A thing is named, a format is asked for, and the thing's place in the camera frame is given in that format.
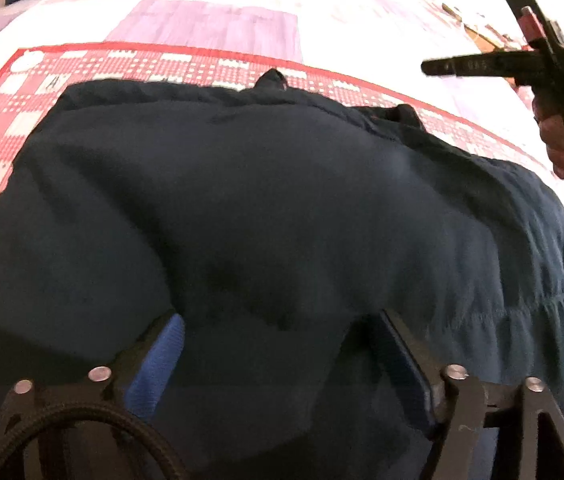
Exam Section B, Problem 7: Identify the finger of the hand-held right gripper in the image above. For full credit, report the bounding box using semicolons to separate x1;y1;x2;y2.
421;50;518;81

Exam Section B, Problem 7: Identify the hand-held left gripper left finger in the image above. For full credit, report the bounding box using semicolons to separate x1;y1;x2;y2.
0;310;188;480

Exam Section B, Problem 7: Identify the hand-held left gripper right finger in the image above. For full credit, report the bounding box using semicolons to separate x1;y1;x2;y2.
379;308;564;480

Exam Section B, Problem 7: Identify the dark navy jacket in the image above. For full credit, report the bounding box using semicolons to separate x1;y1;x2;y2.
0;67;564;480

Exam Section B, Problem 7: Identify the person's right hand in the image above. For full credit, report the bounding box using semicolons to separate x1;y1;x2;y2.
532;95;564;180

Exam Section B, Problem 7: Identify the pastel patchwork bed sheet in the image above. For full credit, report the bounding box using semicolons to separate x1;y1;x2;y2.
0;0;538;126

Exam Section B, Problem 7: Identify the red checkered mat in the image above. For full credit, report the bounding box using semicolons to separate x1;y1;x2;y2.
0;42;564;466

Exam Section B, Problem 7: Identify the black braided cable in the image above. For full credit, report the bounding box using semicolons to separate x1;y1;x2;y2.
0;402;188;480

